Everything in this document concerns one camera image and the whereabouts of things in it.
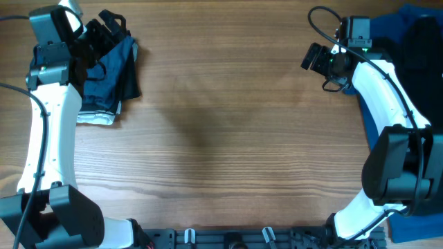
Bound blue denim shorts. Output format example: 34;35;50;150
81;35;136;111

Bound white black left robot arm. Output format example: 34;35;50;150
1;1;143;248

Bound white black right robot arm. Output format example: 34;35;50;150
301;16;442;246

